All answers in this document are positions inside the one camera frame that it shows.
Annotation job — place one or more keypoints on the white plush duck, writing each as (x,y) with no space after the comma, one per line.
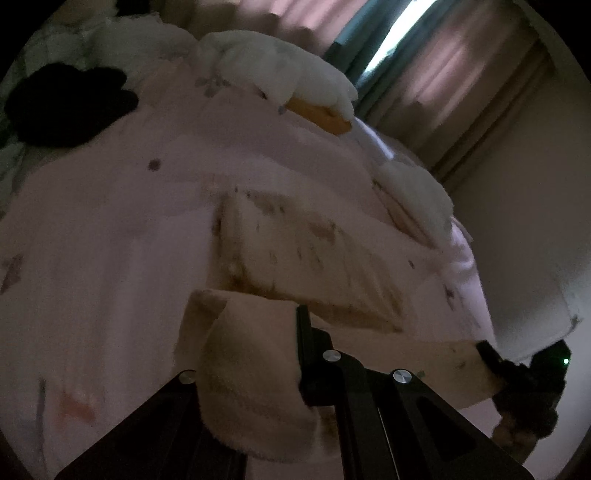
(286,64)

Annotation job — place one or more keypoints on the beige curtain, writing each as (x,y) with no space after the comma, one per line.
(498,115)

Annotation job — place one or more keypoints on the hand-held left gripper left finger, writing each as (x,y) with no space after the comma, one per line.
(161,429)

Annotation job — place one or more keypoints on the teal curtain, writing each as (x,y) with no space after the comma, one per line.
(364,50)

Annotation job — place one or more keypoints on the black cloth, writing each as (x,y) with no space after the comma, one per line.
(64,106)

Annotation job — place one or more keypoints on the white pillow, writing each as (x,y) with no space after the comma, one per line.
(134,41)

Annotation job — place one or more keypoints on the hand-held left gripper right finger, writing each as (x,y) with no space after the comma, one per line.
(318,369)

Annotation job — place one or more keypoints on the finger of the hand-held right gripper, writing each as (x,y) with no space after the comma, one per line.
(489,354)

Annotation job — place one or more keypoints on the folded white cloth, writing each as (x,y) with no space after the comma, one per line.
(420,198)

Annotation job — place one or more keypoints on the cream printed baby shirt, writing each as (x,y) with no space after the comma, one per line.
(258,360)

